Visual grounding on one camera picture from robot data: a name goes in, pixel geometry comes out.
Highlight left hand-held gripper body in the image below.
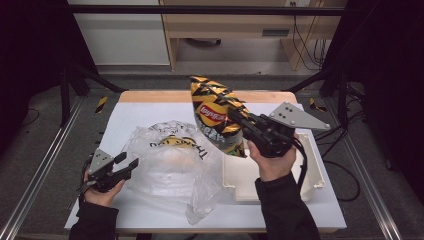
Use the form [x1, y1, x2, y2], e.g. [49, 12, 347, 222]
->
[86, 148, 117, 194]

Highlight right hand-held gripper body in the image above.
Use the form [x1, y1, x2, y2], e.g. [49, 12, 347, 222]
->
[244, 101, 331, 159]

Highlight yellow black chip bag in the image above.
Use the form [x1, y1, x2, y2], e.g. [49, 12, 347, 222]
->
[189, 75, 250, 159]

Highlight white plastic bin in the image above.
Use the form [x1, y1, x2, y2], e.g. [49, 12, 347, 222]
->
[222, 131, 326, 203]

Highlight clear plastic bag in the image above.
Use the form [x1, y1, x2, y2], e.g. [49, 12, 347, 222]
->
[121, 120, 225, 226]

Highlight person's left hand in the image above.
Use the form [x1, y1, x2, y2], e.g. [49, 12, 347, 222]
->
[82, 171, 126, 208]

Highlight person's right hand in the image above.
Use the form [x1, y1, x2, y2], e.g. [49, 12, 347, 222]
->
[246, 133, 298, 183]

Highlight yellow black floor tape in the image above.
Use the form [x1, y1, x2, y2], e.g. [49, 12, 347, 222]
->
[95, 95, 110, 115]
[308, 97, 328, 114]

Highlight black metal stand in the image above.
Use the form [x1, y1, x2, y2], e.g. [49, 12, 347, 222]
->
[285, 62, 352, 130]
[59, 62, 129, 128]

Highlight wooden desk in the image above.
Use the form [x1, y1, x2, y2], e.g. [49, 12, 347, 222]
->
[159, 0, 347, 72]

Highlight white cabinet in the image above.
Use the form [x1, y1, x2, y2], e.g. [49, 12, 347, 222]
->
[67, 0, 171, 66]

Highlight black curtain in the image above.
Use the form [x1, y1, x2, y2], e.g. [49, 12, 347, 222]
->
[0, 0, 98, 158]
[320, 0, 424, 205]

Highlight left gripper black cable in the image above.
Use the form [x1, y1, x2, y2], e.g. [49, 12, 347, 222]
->
[77, 157, 95, 202]

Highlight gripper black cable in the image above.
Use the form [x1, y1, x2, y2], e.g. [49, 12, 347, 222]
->
[292, 137, 308, 198]
[77, 157, 95, 202]

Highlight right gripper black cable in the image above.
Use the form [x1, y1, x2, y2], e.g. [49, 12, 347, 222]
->
[292, 137, 308, 198]

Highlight aluminium rail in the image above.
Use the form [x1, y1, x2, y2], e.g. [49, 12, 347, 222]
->
[0, 95, 85, 240]
[324, 95, 405, 240]

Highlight black floor cables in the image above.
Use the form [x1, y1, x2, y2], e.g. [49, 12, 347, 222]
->
[313, 82, 368, 203]

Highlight thin black floor cable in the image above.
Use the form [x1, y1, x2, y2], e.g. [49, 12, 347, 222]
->
[21, 107, 41, 128]

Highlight hanging black cables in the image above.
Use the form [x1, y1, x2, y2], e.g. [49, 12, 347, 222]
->
[290, 1, 330, 71]

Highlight black horizontal frame bar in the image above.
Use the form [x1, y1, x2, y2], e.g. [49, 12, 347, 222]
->
[65, 4, 347, 16]

